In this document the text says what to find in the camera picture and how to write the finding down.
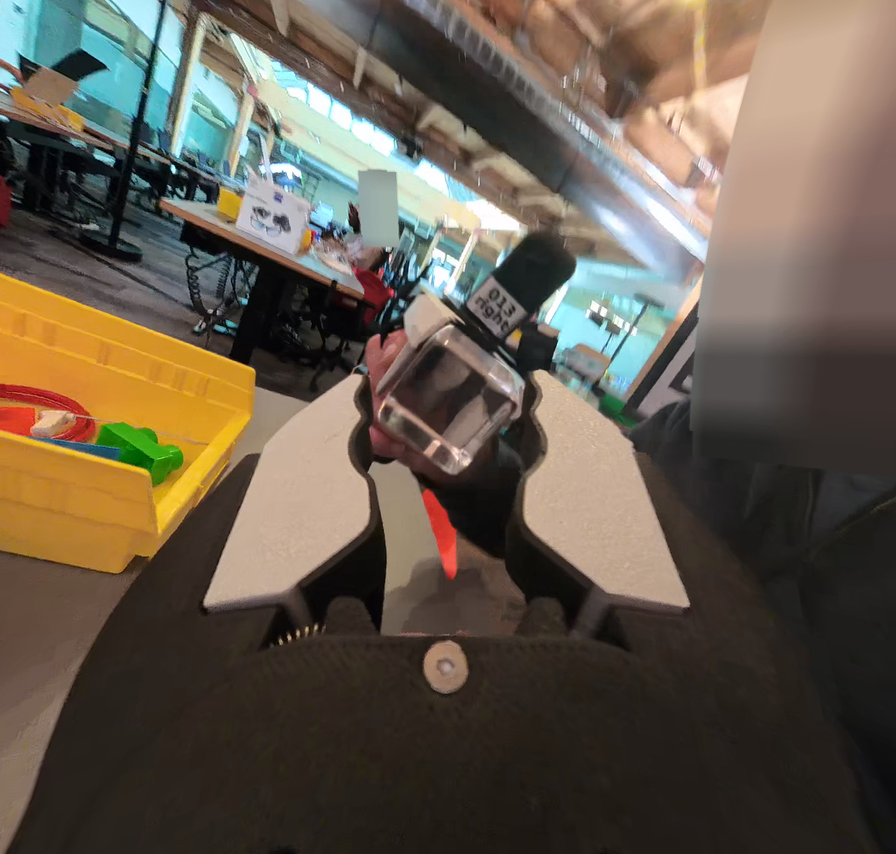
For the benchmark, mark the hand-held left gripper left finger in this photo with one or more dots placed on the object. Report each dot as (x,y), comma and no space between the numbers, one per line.
(301,511)

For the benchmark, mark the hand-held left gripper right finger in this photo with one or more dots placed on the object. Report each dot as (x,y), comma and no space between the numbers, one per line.
(595,504)

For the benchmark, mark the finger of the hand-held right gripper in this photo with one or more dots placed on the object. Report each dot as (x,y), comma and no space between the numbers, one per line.
(430,319)

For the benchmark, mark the clear acrylic cube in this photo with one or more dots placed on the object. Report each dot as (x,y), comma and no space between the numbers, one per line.
(448,399)

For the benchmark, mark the person's right hand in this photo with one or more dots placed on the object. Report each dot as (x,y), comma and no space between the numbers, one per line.
(383,368)

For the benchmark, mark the wooden work table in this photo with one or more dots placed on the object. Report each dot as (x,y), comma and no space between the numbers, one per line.
(280,256)

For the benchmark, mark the green toy block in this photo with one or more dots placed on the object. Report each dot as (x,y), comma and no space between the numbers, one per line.
(143,448)

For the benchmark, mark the white printed cardboard box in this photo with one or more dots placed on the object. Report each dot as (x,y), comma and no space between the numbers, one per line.
(273,214)

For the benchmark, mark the yellow plastic bin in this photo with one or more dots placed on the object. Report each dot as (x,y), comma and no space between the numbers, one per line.
(77,497)

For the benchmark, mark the blue flat piece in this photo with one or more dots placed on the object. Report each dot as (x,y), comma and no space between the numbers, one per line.
(84,447)

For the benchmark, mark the small yellow box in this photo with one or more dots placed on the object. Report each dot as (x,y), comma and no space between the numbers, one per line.
(228,205)

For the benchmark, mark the small white plastic piece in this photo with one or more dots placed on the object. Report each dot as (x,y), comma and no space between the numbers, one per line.
(50,424)

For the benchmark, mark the black pole stand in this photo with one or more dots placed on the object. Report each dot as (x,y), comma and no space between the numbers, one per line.
(133,133)

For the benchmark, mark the metal ceiling duct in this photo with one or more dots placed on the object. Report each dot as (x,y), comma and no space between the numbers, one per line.
(560,119)

